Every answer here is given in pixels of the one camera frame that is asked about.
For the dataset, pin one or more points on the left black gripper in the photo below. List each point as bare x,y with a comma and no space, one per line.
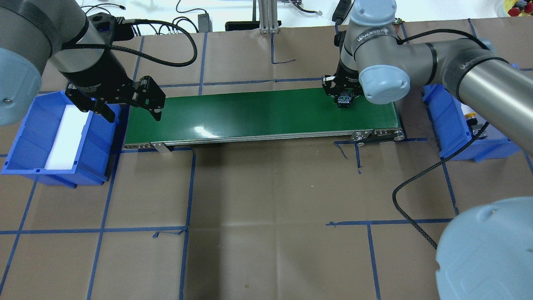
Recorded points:
95,71

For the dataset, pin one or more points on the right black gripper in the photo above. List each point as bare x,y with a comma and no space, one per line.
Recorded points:
348,78

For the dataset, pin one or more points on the red push button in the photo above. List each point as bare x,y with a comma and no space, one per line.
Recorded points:
344,100

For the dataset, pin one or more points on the yellow push button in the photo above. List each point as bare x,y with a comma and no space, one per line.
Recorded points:
470,117

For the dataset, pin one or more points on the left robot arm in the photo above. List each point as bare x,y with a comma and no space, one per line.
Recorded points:
81,47

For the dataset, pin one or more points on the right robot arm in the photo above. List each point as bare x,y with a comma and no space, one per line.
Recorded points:
484,253

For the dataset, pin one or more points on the yellow tray of buttons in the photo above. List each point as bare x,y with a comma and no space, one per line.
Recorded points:
515,8

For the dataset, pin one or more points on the green conveyor belt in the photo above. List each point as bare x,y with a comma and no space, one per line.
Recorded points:
256,116

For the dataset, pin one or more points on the white foam in left bin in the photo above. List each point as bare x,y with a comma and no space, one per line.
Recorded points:
67,140

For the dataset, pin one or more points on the black power adapter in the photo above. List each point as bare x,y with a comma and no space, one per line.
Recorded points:
204,23

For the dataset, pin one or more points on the right blue bin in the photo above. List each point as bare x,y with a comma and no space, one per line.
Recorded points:
453,133

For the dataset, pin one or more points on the brown paper table cover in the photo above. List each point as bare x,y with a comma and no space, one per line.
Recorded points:
294,219

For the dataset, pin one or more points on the aluminium frame post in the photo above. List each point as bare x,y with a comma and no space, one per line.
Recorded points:
268,18

